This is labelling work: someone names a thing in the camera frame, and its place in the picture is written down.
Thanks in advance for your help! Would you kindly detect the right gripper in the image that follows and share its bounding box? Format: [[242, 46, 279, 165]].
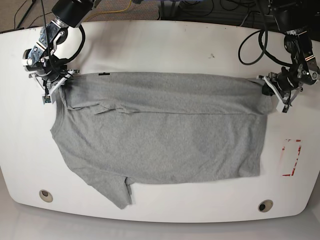
[[28, 69, 80, 97]]

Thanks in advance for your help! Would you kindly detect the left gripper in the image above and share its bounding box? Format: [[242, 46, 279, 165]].
[[257, 72, 303, 107]]

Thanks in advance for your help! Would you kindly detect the grey t-shirt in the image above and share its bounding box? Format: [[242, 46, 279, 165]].
[[51, 72, 273, 209]]

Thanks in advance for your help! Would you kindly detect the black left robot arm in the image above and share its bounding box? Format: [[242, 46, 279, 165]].
[[250, 0, 320, 113]]

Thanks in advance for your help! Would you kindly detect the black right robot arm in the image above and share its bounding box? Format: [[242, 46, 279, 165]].
[[22, 0, 100, 103]]

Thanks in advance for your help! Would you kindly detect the red tape marking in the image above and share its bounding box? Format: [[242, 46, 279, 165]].
[[279, 139, 302, 177]]

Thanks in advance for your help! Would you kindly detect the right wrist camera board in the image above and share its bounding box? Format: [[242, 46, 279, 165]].
[[42, 94, 56, 105]]

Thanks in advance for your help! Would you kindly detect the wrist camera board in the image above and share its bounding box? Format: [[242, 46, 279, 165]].
[[276, 101, 290, 113], [42, 94, 56, 105]]

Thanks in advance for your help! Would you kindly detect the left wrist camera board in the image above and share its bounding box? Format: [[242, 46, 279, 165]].
[[276, 101, 290, 113]]

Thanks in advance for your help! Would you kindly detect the yellow cable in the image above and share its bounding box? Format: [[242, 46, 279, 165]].
[[86, 0, 133, 22]]

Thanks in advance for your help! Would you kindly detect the left table cable grommet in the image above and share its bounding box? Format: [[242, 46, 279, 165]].
[[39, 189, 53, 203]]

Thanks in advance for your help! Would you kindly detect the table cable grommet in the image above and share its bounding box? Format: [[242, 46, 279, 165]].
[[39, 189, 53, 203], [258, 199, 274, 213]]

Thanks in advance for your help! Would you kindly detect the right table cable grommet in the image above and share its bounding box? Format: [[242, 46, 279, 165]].
[[258, 199, 274, 213]]

